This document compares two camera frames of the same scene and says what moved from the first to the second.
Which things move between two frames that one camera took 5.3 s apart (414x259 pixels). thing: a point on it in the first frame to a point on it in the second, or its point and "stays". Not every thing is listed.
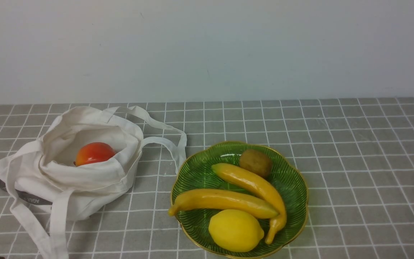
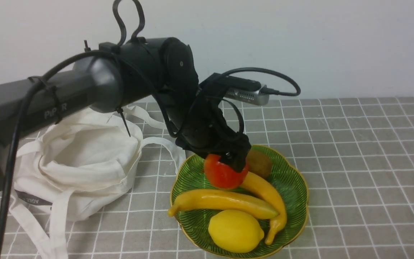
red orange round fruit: (93, 152) to (222, 176)
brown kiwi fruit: (257, 160) stays
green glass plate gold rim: (195, 172) stays
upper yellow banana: (256, 186) stays
